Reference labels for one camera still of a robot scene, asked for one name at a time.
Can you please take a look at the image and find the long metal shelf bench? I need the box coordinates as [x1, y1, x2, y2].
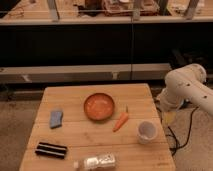
[0, 63, 171, 84]

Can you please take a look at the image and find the orange plate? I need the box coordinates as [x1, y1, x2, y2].
[84, 93, 115, 121]

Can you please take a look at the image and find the wooden table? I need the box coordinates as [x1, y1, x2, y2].
[19, 84, 175, 171]

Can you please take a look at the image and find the orange carrot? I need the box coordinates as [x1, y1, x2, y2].
[113, 108, 129, 132]

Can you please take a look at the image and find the clear plastic bottle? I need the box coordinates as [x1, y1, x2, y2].
[73, 153, 116, 171]

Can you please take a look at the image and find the blue sponge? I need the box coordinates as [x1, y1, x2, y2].
[49, 111, 63, 129]

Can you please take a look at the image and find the black rectangular case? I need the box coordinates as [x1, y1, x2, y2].
[35, 142, 68, 159]

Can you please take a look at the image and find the white ceramic cup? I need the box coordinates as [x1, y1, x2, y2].
[137, 121, 158, 144]

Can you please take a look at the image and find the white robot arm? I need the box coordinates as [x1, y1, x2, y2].
[158, 64, 213, 116]

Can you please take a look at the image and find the black cable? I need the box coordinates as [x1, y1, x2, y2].
[164, 106, 200, 156]

